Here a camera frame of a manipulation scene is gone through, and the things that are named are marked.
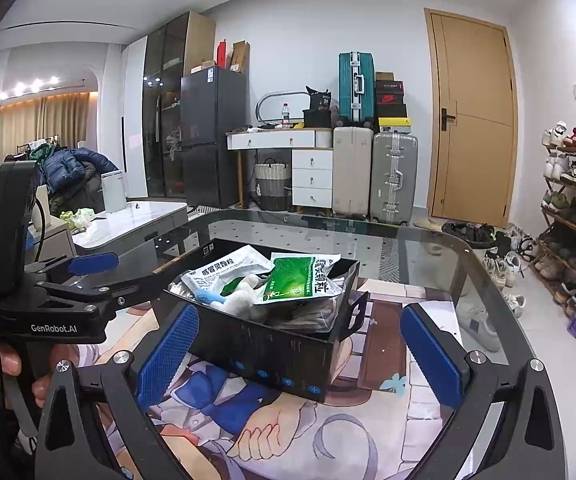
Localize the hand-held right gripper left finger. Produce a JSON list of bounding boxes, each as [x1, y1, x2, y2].
[[33, 304, 200, 480]]

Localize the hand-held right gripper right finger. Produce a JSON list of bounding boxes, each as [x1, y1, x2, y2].
[[400, 302, 568, 480]]

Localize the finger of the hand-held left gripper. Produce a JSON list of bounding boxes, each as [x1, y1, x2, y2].
[[35, 252, 120, 287], [38, 258, 213, 317]]

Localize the white blue plush toy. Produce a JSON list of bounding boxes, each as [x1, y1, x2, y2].
[[195, 274, 271, 320]]

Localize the white medicine packet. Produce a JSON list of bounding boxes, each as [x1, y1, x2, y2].
[[180, 245, 272, 306]]

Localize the black storage box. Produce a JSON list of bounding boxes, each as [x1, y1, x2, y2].
[[159, 237, 370, 404]]

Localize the green medicine packet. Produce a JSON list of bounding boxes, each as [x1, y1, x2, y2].
[[255, 254, 345, 307]]

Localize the grey side cabinet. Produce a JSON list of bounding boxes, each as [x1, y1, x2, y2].
[[27, 220, 78, 264]]

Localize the green white plastic bag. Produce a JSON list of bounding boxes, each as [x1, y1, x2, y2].
[[60, 207, 99, 232]]

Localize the white sneakers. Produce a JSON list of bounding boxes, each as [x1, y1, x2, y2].
[[455, 300, 504, 354]]

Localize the white marble-top cabinet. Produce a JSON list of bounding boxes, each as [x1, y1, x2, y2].
[[73, 200, 189, 257]]

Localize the white cylindrical appliance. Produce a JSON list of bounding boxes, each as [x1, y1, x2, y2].
[[100, 170, 128, 214]]

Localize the blue puffer jacket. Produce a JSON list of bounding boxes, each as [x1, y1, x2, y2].
[[43, 147, 119, 197]]

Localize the printed cartoon table mat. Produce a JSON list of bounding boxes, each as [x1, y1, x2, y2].
[[75, 280, 513, 480]]

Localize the beige curtains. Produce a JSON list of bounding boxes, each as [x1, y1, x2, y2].
[[0, 92, 100, 157]]

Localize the pile of loose shoes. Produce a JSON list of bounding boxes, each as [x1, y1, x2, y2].
[[440, 220, 539, 319]]

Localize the dark glass-door cabinet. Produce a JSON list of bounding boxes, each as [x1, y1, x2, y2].
[[142, 11, 216, 201]]

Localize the dark grey refrigerator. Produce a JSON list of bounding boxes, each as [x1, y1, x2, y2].
[[180, 66, 247, 208]]

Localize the silver suitcase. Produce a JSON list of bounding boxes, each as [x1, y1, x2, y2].
[[370, 132, 419, 226]]

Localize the woven basket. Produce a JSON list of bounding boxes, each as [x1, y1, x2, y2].
[[254, 157, 293, 212]]

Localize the wooden shoe rack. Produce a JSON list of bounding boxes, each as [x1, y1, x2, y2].
[[540, 120, 576, 319]]

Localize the beige suitcase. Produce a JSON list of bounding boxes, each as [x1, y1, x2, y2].
[[332, 126, 375, 218]]

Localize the white desk with drawers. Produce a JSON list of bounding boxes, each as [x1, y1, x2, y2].
[[225, 127, 335, 212]]

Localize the wooden door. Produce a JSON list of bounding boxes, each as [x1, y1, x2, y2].
[[424, 7, 518, 229]]

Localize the brown cardboard box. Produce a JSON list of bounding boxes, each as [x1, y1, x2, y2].
[[231, 41, 251, 74]]

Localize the black bag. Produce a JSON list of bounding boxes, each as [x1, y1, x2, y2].
[[304, 86, 334, 129]]

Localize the teal suitcase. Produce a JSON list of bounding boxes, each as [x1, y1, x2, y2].
[[338, 51, 376, 126]]

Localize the oval chrome mirror frame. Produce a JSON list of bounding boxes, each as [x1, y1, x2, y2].
[[255, 91, 309, 129]]

